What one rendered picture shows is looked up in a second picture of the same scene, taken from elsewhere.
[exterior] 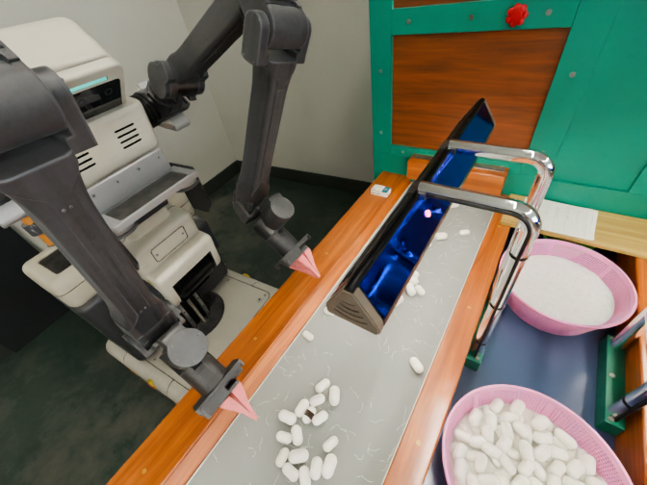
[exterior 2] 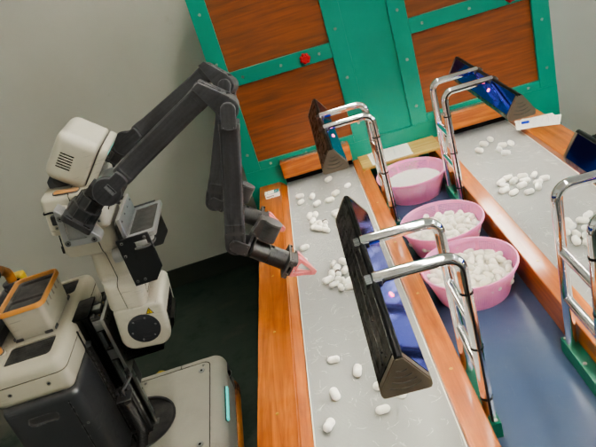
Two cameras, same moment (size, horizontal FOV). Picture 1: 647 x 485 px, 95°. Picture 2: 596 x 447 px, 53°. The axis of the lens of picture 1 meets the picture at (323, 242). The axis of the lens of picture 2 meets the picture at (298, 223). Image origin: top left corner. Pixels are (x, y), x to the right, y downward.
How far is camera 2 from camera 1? 155 cm
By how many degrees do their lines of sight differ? 35
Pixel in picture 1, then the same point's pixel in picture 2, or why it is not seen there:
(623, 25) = (354, 50)
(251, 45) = not seen: hidden behind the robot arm
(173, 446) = (278, 318)
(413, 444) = (393, 243)
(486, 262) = (371, 185)
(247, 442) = (317, 300)
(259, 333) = (272, 273)
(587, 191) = (395, 135)
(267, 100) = not seen: hidden behind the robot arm
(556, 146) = not seen: hidden behind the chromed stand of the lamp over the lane
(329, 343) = (318, 256)
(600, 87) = (363, 79)
